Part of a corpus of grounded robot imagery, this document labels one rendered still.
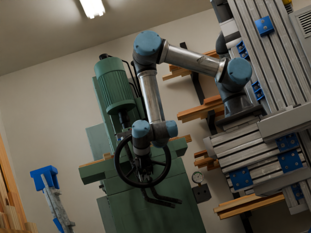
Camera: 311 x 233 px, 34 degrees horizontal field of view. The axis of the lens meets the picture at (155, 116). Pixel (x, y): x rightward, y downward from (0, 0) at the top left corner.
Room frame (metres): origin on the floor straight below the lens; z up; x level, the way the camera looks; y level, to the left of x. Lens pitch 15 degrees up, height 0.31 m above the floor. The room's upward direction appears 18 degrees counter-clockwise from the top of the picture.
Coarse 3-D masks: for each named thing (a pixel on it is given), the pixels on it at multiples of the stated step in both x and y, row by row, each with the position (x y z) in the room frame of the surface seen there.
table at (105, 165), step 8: (168, 144) 2.71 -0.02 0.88; (176, 144) 2.72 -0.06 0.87; (184, 144) 2.73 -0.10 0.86; (152, 152) 2.70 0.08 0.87; (160, 152) 2.71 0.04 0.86; (176, 152) 2.77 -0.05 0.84; (184, 152) 2.84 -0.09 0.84; (104, 160) 2.67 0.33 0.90; (112, 160) 2.67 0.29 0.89; (120, 160) 2.58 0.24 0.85; (128, 160) 2.59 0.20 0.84; (80, 168) 2.65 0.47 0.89; (88, 168) 2.65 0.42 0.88; (96, 168) 2.66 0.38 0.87; (104, 168) 2.66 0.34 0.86; (112, 168) 2.67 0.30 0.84; (80, 176) 2.71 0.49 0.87; (88, 176) 2.65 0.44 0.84; (96, 176) 2.71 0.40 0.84; (104, 176) 2.78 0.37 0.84
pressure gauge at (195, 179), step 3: (198, 171) 2.66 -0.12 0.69; (195, 174) 2.66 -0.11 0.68; (198, 174) 2.67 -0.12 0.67; (201, 174) 2.67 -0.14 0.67; (192, 177) 2.66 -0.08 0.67; (195, 177) 2.66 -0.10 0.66; (201, 177) 2.67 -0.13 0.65; (195, 180) 2.66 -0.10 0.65; (198, 180) 2.66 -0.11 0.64; (201, 180) 2.67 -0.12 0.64; (198, 183) 2.68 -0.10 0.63; (201, 186) 2.69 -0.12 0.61
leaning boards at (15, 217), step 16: (0, 144) 4.45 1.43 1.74; (0, 160) 4.33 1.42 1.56; (0, 176) 4.20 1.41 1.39; (0, 192) 4.09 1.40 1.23; (16, 192) 4.49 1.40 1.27; (0, 208) 4.05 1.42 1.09; (16, 208) 4.14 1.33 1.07; (0, 224) 3.74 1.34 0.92; (16, 224) 3.81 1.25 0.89; (32, 224) 4.08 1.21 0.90
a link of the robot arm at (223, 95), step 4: (216, 84) 2.32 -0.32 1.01; (220, 84) 2.27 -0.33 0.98; (220, 88) 2.29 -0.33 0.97; (224, 88) 2.25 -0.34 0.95; (220, 92) 2.31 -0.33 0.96; (224, 92) 2.28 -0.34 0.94; (228, 92) 2.27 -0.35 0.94; (232, 92) 2.26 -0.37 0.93; (236, 92) 2.27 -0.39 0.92; (240, 92) 2.27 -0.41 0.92; (224, 96) 2.29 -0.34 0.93; (228, 96) 2.27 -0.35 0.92
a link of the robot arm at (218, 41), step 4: (220, 32) 2.77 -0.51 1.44; (220, 36) 2.77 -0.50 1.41; (216, 40) 2.81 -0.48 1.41; (220, 40) 2.77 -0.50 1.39; (224, 40) 2.76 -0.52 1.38; (216, 44) 2.81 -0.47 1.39; (220, 44) 2.78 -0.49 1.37; (224, 44) 2.78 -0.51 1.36; (216, 48) 2.82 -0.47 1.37; (220, 48) 2.80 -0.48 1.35; (224, 48) 2.79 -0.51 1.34; (220, 52) 2.82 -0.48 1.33; (224, 52) 2.81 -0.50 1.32; (228, 52) 2.82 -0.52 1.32; (220, 56) 2.85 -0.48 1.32; (224, 56) 2.84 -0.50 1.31; (228, 56) 2.85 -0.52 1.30
